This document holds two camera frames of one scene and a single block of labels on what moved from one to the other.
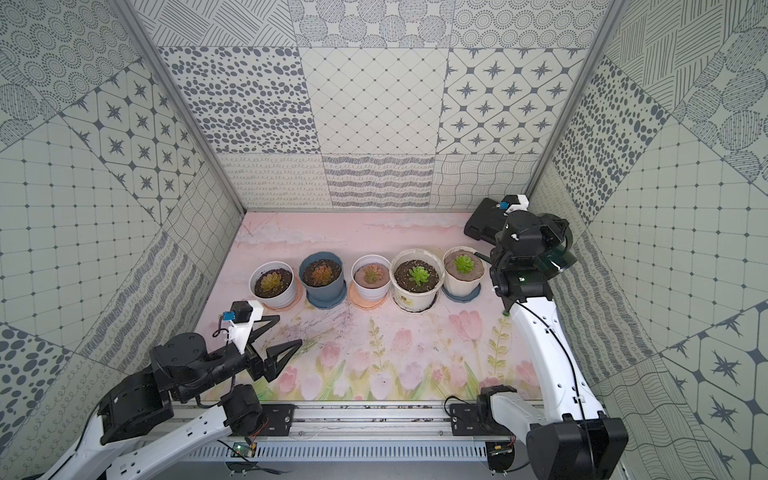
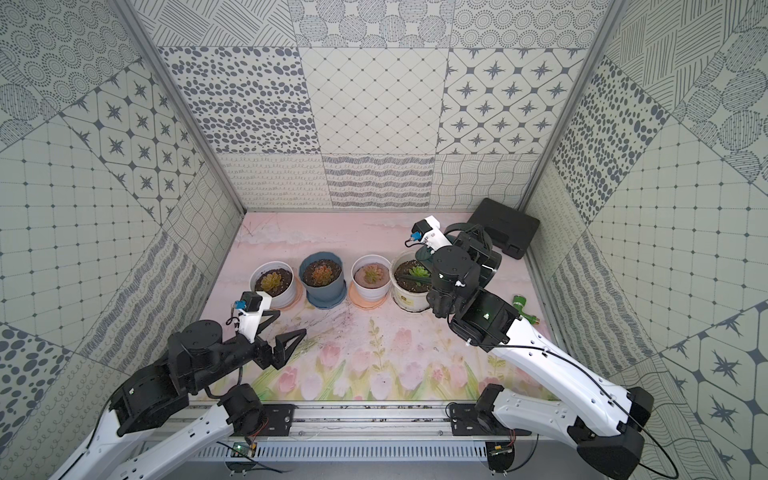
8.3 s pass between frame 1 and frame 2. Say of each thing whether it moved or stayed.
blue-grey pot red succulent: stayed
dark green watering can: moved
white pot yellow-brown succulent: stayed
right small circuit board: stayed
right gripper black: moved
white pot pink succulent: stayed
